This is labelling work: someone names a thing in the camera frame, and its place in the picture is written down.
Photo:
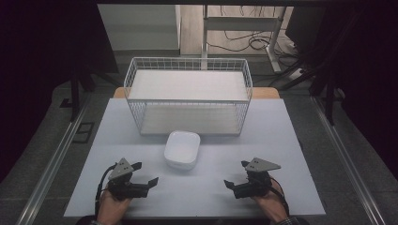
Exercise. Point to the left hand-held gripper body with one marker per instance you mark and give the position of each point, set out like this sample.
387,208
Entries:
125,187

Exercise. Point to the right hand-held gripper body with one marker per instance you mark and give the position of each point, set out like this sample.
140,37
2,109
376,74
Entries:
255,186

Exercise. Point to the white square bowl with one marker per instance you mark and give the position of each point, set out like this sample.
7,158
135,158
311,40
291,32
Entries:
182,150

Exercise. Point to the person's right hand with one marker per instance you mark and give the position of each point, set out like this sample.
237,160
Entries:
270,204

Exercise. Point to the person's left hand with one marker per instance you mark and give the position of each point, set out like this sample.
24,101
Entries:
111,207

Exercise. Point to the person's right sleeve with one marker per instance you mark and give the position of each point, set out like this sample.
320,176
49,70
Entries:
292,221

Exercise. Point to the black tripod stand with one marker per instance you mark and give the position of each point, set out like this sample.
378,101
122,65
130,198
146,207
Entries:
75,93

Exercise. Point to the white power strip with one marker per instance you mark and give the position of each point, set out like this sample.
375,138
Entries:
296,73

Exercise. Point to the black metal stand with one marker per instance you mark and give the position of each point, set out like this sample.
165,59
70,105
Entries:
330,97

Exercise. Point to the white cabinet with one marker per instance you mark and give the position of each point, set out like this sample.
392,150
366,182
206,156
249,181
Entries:
140,26

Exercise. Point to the dark curtain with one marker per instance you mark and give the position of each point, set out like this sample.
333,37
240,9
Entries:
37,62
366,78

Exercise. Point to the black floor socket frame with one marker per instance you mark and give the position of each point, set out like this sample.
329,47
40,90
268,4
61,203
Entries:
83,132

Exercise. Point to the metal floor rail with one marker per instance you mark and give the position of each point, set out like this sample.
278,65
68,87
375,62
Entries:
350,162
50,168

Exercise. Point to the white desk frame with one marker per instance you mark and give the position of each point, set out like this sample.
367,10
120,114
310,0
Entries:
241,23

